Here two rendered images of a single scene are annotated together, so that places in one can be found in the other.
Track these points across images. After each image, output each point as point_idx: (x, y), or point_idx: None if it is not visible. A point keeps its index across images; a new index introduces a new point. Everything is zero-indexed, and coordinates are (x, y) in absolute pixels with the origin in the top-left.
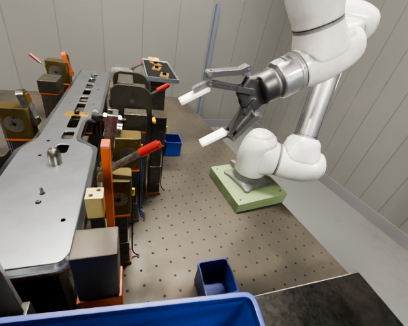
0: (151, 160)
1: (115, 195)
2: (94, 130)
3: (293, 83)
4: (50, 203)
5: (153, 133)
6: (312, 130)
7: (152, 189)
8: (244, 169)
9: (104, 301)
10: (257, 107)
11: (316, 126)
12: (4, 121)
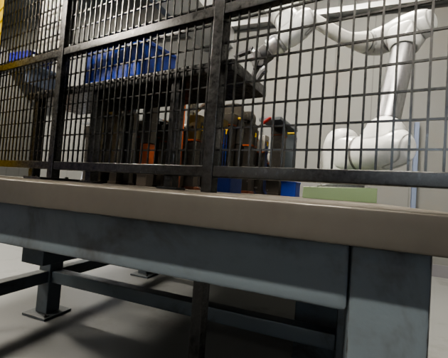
0: (243, 158)
1: (191, 123)
2: None
3: (270, 42)
4: (168, 126)
5: (244, 135)
6: (383, 110)
7: (242, 187)
8: (323, 166)
9: None
10: (261, 64)
11: (387, 105)
12: None
